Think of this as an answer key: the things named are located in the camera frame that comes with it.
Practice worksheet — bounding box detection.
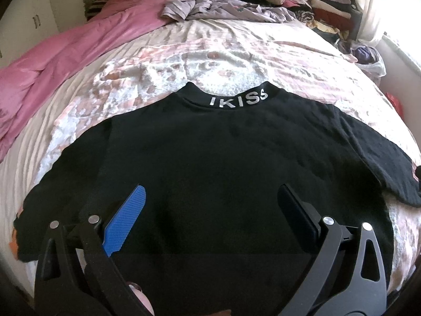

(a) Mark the black IKISS sweater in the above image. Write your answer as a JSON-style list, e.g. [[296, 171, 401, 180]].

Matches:
[[14, 82, 420, 315]]

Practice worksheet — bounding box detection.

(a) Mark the white plastic bag with clothes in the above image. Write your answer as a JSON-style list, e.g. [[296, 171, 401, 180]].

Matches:
[[337, 40, 387, 86]]

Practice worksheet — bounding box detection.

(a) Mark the stack of folded clothes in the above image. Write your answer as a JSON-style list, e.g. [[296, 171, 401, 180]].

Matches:
[[241, 0, 363, 44]]

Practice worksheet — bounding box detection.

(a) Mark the left hand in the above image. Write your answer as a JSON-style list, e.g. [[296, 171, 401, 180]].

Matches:
[[127, 282, 155, 315]]

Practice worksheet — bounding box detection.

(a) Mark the red plastic bag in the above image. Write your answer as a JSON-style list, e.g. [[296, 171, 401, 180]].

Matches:
[[385, 92, 404, 119]]

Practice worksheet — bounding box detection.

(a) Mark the pink quilt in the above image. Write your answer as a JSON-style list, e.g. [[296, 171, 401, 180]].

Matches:
[[1, 0, 169, 156]]

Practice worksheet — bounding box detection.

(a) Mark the pink floral bedspread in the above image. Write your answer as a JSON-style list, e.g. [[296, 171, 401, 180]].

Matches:
[[1, 20, 420, 295]]

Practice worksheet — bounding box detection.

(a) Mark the white wardrobe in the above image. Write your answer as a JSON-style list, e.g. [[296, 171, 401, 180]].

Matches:
[[1, 0, 58, 67]]

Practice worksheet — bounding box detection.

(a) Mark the cream curtain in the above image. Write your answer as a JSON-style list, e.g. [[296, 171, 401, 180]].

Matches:
[[355, 0, 399, 46]]

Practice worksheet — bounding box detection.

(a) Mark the lilac crumpled garment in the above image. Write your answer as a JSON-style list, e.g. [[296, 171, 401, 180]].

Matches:
[[161, 0, 296, 24]]

